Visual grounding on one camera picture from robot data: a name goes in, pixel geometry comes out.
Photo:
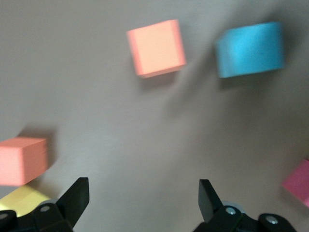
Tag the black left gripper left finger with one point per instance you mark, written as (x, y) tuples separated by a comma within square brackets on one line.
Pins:
[(60, 215)]

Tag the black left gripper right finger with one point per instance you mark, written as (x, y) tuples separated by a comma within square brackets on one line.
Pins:
[(217, 217)]

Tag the red foam cube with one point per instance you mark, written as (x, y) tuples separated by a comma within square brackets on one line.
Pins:
[(298, 183)]

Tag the blue foam cube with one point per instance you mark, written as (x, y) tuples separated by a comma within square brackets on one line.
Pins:
[(248, 50)]

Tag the orange foam cube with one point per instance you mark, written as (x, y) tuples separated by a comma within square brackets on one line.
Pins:
[(23, 160), (157, 48)]

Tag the yellow foam cube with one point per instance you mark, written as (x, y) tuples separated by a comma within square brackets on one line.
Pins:
[(24, 199)]

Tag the brown table cover sheet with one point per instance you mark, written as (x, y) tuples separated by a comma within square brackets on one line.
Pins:
[(96, 96)]

